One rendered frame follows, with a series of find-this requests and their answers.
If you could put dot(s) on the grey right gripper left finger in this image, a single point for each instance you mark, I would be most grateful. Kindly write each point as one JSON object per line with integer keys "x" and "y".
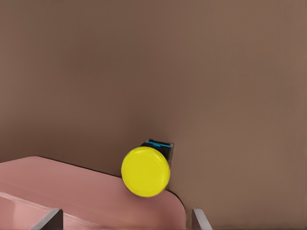
{"x": 50, "y": 221}

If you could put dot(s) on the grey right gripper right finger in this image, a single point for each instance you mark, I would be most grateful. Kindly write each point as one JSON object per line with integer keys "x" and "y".
{"x": 201, "y": 221}

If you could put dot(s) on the pink storage box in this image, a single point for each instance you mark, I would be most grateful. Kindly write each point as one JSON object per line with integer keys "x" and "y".
{"x": 84, "y": 194}

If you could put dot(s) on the yellow push button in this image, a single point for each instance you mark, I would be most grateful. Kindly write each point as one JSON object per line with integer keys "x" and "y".
{"x": 145, "y": 171}

